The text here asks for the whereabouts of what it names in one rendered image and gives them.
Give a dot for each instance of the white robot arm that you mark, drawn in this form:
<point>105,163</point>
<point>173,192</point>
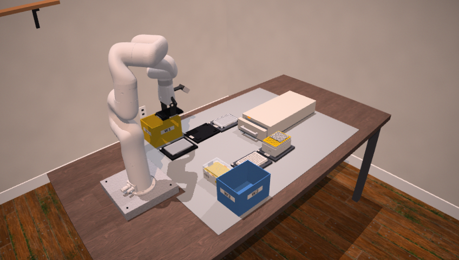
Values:
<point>148,51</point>

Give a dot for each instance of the black rectangular frame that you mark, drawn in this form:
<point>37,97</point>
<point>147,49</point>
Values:
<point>173,157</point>

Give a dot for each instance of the blue open-top bin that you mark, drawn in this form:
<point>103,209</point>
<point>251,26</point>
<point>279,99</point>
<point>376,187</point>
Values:
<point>243,187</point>

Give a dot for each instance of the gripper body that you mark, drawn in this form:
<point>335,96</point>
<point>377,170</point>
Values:
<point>165,93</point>

